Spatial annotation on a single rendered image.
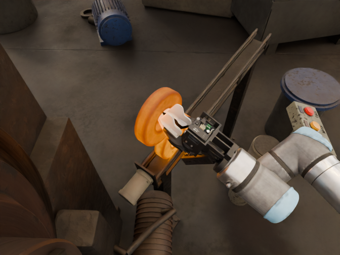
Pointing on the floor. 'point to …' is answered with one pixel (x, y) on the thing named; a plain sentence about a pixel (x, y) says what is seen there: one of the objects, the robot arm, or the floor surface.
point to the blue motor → (112, 22)
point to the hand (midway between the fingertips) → (159, 112)
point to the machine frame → (53, 149)
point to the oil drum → (16, 15)
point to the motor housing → (147, 217)
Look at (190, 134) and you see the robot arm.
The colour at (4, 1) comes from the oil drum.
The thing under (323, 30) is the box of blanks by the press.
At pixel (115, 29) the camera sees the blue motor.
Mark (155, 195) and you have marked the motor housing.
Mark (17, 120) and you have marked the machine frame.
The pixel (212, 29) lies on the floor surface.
